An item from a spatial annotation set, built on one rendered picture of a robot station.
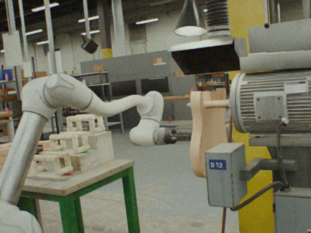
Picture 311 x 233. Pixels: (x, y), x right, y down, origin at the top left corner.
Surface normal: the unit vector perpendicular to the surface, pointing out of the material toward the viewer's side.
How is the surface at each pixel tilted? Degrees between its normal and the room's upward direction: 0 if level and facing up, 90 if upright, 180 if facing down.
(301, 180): 90
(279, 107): 90
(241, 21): 90
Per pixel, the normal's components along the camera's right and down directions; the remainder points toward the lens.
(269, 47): -0.51, 0.15
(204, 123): 0.86, 0.01
